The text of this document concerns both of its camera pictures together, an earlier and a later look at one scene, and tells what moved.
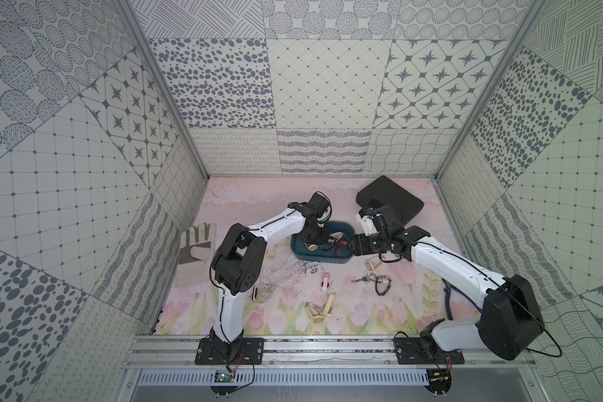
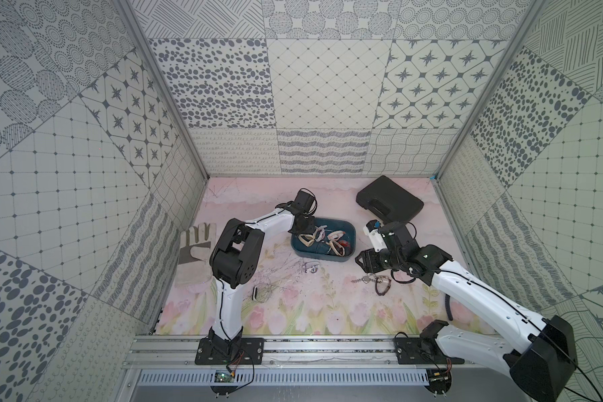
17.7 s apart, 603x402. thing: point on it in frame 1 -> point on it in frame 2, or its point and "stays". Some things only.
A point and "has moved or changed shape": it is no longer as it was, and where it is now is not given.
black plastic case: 384,189 stays
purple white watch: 311,267 stays
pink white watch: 325,284 has moved or changed shape
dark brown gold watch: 382,285 stays
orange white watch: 337,234 stays
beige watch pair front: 317,312 has moved or changed shape
